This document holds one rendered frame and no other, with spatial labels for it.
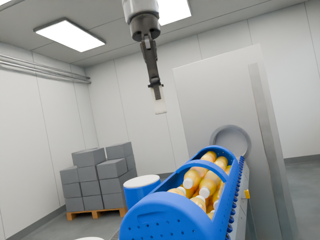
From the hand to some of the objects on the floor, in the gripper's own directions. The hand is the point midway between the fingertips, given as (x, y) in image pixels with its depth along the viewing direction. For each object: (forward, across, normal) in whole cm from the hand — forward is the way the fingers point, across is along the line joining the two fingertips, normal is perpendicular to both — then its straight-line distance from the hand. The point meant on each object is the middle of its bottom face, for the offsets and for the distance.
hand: (158, 100), depth 54 cm
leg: (+148, +149, -60) cm, 219 cm away
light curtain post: (+149, +89, -64) cm, 185 cm away
